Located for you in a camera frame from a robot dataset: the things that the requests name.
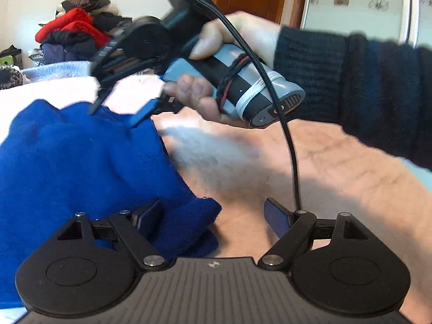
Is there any blue knitted sweater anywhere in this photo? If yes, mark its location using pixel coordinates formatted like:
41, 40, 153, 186
1, 100, 221, 309

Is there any dark knitted sleeve forearm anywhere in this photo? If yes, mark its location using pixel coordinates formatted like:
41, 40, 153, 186
274, 27, 431, 169

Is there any dark navy clothes pile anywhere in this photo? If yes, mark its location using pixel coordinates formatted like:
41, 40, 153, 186
40, 31, 98, 65

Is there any person's right hand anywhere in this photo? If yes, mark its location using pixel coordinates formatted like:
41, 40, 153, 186
163, 10, 282, 129

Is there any light blue towel blanket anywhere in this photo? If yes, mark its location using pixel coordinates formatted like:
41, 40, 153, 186
21, 61, 92, 83

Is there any red jacket on pile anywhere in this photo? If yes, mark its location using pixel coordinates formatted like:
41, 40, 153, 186
35, 7, 110, 48

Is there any pink bed blanket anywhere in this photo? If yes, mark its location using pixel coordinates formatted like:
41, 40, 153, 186
0, 74, 432, 324

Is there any leopard print fuzzy garment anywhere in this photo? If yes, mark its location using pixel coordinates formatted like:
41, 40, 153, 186
0, 66, 24, 90

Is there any green black bag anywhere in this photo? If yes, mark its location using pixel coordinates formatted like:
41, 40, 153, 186
0, 45, 23, 69

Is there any white patterned wardrobe panel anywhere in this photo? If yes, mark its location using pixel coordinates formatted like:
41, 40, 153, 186
300, 0, 431, 48

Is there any black cable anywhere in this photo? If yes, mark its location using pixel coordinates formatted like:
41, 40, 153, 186
195, 0, 303, 212

